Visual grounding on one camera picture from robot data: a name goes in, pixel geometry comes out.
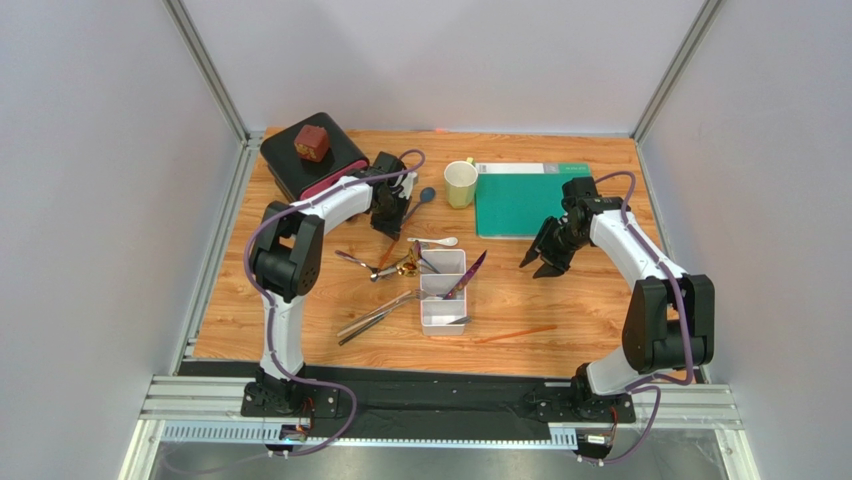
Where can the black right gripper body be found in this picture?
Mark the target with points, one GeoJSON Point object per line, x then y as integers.
{"type": "Point", "coordinates": [554, 242]}

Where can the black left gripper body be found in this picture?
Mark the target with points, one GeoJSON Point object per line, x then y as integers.
{"type": "Point", "coordinates": [389, 218]}

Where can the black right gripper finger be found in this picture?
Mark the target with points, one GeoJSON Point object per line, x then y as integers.
{"type": "Point", "coordinates": [551, 269]}
{"type": "Point", "coordinates": [543, 243]}

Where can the iridescent purple spoon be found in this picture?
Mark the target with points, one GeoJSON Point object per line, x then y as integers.
{"type": "Point", "coordinates": [416, 251]}

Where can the gold spoon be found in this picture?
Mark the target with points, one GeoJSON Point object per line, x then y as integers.
{"type": "Point", "coordinates": [408, 266]}

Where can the iridescent purple knife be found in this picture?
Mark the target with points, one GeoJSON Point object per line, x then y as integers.
{"type": "Point", "coordinates": [462, 283]}

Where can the white compartment organizer box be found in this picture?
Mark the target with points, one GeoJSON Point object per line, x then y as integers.
{"type": "Point", "coordinates": [435, 314]}

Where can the silver metal spoon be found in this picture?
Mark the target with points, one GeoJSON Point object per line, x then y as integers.
{"type": "Point", "coordinates": [374, 271]}

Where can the silver fork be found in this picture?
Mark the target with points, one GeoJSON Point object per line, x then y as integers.
{"type": "Point", "coordinates": [431, 294]}

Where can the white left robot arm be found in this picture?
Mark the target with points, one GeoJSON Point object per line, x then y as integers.
{"type": "Point", "coordinates": [282, 260]}

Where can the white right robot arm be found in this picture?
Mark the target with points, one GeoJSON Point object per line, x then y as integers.
{"type": "Point", "coordinates": [670, 321]}

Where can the blue grey plastic spoon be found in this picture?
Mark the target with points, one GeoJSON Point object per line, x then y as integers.
{"type": "Point", "coordinates": [426, 195]}

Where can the green notebook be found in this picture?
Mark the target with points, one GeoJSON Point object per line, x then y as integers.
{"type": "Point", "coordinates": [512, 200]}

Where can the white ceramic spoon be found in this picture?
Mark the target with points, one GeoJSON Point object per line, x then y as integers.
{"type": "Point", "coordinates": [446, 242]}

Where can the pale yellow mug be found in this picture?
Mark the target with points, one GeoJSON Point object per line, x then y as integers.
{"type": "Point", "coordinates": [460, 179]}

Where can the black pink drawer box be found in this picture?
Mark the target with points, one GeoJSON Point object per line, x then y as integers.
{"type": "Point", "coordinates": [298, 179]}

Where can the silver utensil in organizer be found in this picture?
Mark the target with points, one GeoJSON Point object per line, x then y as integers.
{"type": "Point", "coordinates": [461, 321]}

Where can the red brown cube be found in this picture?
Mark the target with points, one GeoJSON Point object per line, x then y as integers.
{"type": "Point", "coordinates": [312, 143]}

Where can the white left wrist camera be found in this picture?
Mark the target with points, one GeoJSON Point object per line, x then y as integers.
{"type": "Point", "coordinates": [406, 184]}

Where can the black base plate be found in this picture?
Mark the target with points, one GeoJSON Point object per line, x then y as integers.
{"type": "Point", "coordinates": [408, 405]}

